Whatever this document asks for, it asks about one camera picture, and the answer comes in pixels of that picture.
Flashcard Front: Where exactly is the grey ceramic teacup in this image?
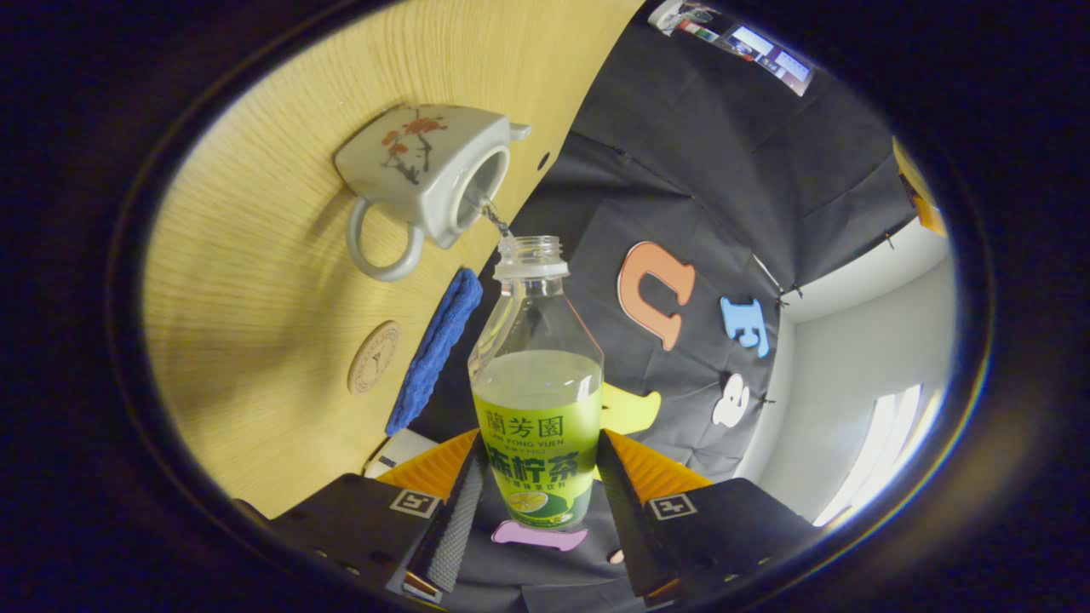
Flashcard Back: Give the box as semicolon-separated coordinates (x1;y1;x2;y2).
334;104;531;283

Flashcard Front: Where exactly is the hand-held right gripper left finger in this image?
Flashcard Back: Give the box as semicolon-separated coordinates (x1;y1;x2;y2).
272;428;488;601

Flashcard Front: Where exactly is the white toaster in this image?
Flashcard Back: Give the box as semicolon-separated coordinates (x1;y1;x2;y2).
364;427;444;479

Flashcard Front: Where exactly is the round wooden coaster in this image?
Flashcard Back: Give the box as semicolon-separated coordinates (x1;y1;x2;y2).
347;320;402;395

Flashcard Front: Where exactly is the ceiling light panel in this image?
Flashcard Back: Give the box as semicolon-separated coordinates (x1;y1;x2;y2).
813;383;925;527

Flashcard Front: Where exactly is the green label water bottle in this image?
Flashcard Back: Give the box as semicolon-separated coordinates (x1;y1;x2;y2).
468;236;605;531

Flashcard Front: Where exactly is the computer monitor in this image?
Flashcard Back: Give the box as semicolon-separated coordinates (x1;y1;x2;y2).
647;0;816;96

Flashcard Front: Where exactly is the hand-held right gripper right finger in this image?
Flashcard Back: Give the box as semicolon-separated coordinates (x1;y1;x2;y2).
594;430;823;607

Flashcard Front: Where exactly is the blue towel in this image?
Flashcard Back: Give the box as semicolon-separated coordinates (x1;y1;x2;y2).
385;267;484;438

